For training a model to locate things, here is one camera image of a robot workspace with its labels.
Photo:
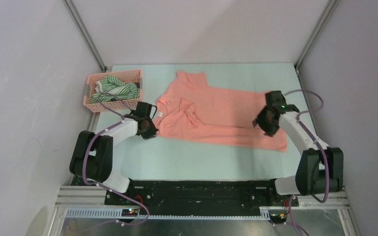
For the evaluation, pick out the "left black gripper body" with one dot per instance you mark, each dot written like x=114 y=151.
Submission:
x=150 y=130

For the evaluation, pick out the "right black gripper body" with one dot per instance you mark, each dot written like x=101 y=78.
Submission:
x=269 y=127

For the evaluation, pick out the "salmon pink t-shirt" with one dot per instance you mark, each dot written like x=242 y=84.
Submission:
x=191 y=110

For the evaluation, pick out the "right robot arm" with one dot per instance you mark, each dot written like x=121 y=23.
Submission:
x=320 y=169

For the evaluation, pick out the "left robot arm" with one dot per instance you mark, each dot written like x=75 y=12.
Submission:
x=92 y=157

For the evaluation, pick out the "pink plastic laundry basket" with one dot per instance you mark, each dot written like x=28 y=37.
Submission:
x=125 y=76

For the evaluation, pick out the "green white striped garment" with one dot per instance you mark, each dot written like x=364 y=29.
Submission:
x=110 y=87

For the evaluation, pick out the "left small circuit board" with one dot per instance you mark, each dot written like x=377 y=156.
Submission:
x=130 y=212

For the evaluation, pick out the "small circuit board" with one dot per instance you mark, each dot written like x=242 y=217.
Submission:
x=130 y=212
x=278 y=216

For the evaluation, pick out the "right small circuit board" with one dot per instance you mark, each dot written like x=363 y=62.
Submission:
x=278 y=216

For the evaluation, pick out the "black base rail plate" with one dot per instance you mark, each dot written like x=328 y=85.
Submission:
x=204 y=198

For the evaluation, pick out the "aluminium toothed cable duct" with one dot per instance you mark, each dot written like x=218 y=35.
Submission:
x=119 y=213

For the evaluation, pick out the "right aluminium corner post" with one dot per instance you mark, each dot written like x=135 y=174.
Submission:
x=316 y=32

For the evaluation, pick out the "aluminium corner post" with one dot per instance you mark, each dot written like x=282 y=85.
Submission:
x=316 y=32
x=77 y=19

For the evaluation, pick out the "left aluminium corner post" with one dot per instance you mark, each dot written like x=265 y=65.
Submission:
x=77 y=19

